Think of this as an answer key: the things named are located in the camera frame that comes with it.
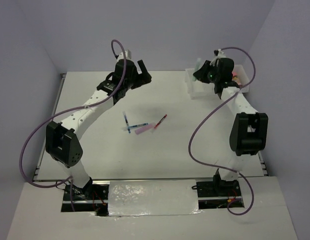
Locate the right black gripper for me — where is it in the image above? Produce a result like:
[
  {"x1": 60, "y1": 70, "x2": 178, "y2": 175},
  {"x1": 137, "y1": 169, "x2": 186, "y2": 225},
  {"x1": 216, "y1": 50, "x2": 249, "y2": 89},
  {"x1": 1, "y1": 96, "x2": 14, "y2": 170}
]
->
[{"x1": 194, "y1": 60, "x2": 221, "y2": 84}]

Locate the pink-capped clear tube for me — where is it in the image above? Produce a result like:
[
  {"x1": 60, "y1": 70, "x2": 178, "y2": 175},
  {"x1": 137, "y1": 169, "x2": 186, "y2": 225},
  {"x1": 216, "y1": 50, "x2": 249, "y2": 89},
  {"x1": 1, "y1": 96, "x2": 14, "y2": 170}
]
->
[{"x1": 232, "y1": 71, "x2": 244, "y2": 86}]

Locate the purple highlighter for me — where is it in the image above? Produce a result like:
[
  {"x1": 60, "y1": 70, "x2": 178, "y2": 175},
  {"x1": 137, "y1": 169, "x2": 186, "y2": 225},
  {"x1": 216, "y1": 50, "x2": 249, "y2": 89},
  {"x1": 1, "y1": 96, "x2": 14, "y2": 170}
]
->
[{"x1": 134, "y1": 122, "x2": 156, "y2": 135}]

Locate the green highlighter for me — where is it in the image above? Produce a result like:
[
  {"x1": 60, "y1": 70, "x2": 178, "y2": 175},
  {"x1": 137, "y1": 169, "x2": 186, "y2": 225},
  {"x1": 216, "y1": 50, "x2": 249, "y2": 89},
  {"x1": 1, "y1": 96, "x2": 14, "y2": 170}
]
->
[{"x1": 191, "y1": 58, "x2": 202, "y2": 82}]

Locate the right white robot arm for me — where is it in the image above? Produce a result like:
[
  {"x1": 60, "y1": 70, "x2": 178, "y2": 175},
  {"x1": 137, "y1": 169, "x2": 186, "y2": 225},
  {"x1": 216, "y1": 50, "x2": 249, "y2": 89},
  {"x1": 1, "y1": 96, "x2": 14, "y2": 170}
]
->
[{"x1": 193, "y1": 57, "x2": 268, "y2": 198}]

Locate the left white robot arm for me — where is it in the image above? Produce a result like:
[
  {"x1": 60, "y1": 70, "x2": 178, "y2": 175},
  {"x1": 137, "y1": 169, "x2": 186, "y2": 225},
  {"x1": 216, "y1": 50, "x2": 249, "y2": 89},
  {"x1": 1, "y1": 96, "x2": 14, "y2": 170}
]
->
[{"x1": 45, "y1": 59, "x2": 152, "y2": 200}]

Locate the clear three-compartment organizer tray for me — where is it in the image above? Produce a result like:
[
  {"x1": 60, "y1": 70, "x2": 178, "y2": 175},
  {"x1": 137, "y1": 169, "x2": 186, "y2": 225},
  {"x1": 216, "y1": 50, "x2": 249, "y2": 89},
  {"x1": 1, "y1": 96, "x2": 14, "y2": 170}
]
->
[{"x1": 184, "y1": 64, "x2": 251, "y2": 99}]

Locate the dark blue pen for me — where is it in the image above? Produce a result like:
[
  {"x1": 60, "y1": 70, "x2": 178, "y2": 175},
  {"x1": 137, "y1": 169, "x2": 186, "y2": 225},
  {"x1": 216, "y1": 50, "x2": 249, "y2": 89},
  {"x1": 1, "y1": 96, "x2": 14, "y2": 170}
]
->
[{"x1": 122, "y1": 111, "x2": 131, "y2": 134}]

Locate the red pen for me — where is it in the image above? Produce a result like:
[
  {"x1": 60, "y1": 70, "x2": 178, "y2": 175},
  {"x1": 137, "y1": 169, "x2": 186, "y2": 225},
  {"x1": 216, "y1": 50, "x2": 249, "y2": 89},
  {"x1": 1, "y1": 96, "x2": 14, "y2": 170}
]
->
[{"x1": 151, "y1": 114, "x2": 168, "y2": 133}]

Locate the teal blue pen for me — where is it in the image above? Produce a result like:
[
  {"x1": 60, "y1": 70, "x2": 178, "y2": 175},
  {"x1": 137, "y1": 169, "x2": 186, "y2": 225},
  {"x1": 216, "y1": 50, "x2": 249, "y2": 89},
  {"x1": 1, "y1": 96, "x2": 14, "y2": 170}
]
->
[{"x1": 122, "y1": 122, "x2": 148, "y2": 131}]

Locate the silver foil sheet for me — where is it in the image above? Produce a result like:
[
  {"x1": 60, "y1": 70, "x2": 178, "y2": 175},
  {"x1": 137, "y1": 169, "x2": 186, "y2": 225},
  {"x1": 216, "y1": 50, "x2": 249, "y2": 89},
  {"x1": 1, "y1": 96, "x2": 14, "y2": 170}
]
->
[{"x1": 108, "y1": 179, "x2": 201, "y2": 217}]

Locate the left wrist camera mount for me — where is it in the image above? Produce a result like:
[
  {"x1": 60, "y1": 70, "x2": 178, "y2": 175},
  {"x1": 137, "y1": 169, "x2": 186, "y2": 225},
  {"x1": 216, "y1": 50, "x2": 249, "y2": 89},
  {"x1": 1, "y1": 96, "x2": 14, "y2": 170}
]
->
[{"x1": 116, "y1": 50, "x2": 132, "y2": 61}]

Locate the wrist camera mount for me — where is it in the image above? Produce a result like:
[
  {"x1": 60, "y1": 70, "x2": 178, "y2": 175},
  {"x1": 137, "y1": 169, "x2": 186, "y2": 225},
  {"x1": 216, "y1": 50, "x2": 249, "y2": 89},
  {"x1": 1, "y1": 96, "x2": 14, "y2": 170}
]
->
[
  {"x1": 116, "y1": 50, "x2": 132, "y2": 61},
  {"x1": 210, "y1": 49, "x2": 226, "y2": 66}
]

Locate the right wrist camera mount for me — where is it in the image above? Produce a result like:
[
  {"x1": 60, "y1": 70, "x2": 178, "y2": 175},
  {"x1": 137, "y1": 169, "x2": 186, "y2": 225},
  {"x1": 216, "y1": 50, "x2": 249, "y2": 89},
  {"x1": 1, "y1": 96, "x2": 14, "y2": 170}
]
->
[{"x1": 210, "y1": 49, "x2": 226, "y2": 66}]

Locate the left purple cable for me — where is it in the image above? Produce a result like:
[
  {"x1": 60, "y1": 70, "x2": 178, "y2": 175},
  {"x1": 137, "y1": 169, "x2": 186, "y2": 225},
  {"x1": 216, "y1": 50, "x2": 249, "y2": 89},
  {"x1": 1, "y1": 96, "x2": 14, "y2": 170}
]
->
[{"x1": 19, "y1": 39, "x2": 127, "y2": 212}]

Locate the aluminium rail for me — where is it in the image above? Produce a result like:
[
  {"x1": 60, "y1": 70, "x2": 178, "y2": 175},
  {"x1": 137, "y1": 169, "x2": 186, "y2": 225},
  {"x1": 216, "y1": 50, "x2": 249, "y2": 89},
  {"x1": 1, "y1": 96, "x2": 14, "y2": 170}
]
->
[{"x1": 33, "y1": 175, "x2": 266, "y2": 183}]

